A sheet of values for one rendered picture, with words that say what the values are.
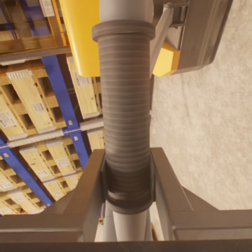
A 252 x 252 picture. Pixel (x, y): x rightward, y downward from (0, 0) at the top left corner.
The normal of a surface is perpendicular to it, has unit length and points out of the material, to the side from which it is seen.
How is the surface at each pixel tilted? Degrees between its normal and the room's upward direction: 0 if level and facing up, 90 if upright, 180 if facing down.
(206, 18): 90
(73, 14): 68
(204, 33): 90
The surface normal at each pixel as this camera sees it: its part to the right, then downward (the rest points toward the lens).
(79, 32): -0.08, 0.70
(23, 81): 0.29, 0.65
